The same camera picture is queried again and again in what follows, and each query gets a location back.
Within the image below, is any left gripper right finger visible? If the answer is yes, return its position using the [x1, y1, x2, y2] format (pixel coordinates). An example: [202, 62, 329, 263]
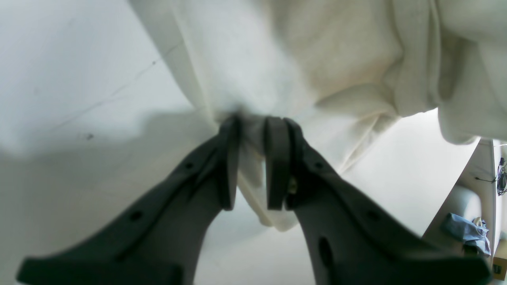
[265, 117, 492, 285]

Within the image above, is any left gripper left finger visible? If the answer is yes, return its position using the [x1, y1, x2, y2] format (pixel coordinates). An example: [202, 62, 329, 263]
[17, 117, 240, 285]

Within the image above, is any white printed T-shirt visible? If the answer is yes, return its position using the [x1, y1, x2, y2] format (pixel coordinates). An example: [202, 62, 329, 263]
[130, 0, 506, 231]

